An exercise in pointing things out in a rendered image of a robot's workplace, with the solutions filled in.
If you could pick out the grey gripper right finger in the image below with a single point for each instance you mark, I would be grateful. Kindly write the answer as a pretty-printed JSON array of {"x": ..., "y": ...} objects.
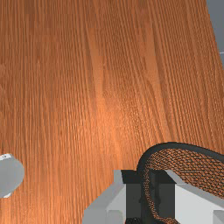
[{"x": 192, "y": 204}]

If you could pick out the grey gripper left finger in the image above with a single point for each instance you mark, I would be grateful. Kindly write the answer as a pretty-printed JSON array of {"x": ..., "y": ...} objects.
[{"x": 116, "y": 201}]

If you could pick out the dark mesh basket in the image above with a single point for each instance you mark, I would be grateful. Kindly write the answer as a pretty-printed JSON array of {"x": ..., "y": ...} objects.
[{"x": 192, "y": 166}]

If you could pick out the grey round object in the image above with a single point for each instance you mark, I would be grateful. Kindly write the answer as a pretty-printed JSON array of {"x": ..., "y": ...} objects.
[{"x": 8, "y": 176}]

